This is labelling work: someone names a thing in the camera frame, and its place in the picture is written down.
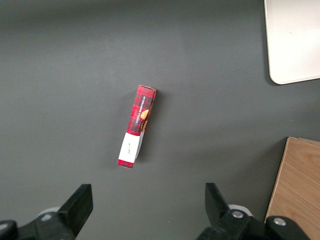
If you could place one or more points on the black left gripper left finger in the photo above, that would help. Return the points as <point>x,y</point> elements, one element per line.
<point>65,220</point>

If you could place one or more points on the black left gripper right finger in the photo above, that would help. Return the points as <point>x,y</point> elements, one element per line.
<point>225,225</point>

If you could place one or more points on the beige rectangular tray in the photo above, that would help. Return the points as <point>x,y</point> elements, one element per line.
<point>295,40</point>

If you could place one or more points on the wooden drawer cabinet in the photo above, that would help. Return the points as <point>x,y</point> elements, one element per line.
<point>297,180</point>

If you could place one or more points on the red plaid cookie box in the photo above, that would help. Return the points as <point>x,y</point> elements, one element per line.
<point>138,120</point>

